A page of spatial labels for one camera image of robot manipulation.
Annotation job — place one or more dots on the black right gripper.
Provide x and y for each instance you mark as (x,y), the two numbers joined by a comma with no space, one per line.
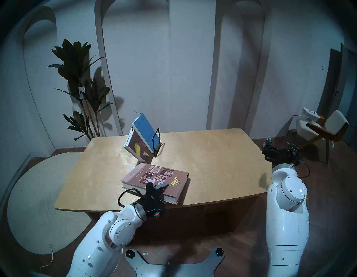
(281,156)

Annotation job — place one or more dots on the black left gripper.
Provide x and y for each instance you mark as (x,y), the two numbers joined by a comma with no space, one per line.
(153,205)

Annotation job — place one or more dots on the large brown HOMES book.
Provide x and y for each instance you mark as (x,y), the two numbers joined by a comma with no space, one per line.
(173,183)

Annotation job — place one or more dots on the dark book with yellow mark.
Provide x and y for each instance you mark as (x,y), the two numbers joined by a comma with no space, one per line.
(139,149)

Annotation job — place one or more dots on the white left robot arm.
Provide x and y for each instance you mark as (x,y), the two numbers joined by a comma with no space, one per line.
(97,245)

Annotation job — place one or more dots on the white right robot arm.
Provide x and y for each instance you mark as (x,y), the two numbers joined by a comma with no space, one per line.
(287,217)

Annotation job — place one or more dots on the white plastic device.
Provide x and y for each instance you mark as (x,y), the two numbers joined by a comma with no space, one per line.
(310,114)

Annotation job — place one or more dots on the wooden armchair with white cushions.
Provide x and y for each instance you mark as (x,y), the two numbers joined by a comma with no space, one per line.
(336,123)

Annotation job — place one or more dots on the blue cover book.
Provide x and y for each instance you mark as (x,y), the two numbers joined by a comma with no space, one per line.
(145,129)

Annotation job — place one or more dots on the wooden table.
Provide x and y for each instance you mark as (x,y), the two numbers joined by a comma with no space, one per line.
(223,167)

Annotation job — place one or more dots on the black knob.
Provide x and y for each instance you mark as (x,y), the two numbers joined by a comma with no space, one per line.
(130,253)
(219,252)

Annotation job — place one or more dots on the grey door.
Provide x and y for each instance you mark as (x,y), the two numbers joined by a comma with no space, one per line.
(334,83)

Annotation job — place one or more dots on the round cream rug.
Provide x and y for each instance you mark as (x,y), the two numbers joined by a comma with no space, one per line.
(41,201)

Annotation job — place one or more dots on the white plant tag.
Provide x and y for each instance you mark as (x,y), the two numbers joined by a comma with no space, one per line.
(81,92)

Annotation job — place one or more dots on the dark green potted plant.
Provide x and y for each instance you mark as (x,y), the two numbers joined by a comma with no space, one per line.
(75,64)

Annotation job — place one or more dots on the grey metal base plate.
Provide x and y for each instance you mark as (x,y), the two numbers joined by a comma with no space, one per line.
(173,269)

